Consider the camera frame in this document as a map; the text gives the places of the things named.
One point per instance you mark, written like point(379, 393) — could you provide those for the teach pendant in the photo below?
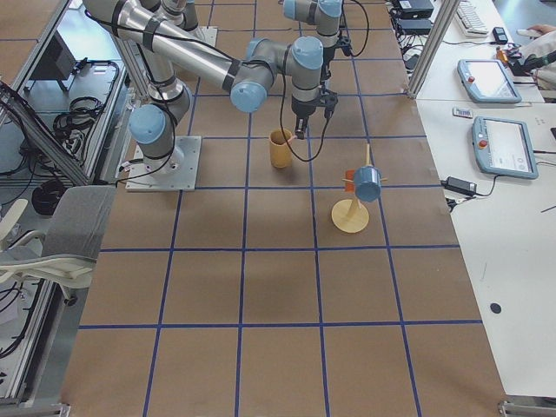
point(503, 147)
point(486, 81)

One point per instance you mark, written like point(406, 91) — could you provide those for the grey office chair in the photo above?
point(67, 251)

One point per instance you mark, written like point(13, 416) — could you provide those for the wooden cup tree stand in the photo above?
point(351, 215)

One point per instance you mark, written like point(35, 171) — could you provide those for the upper teach pendant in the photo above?
point(486, 81)

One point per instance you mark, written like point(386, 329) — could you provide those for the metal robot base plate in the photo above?
point(179, 173)

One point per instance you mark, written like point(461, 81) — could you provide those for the aluminium frame post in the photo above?
point(444, 17)

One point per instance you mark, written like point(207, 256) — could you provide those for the black power adapter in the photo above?
point(459, 186)

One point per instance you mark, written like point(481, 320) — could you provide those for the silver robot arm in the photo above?
point(153, 125)
point(247, 81)

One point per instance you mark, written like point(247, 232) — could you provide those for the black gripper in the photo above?
point(301, 109)

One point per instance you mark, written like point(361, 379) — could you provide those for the white keyboard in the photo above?
point(469, 21)

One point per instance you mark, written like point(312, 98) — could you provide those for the lower teach pendant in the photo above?
point(503, 147)

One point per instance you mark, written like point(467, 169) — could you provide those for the yellow bamboo chopstick holder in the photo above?
point(279, 151)

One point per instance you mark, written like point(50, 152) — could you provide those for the orange cup on stand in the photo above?
point(349, 180)

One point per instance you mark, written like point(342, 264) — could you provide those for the person's hand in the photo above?
point(542, 28)

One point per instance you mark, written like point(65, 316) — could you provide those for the small white label box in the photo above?
point(462, 112)

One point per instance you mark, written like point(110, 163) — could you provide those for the blue cup on stand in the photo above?
point(367, 183)

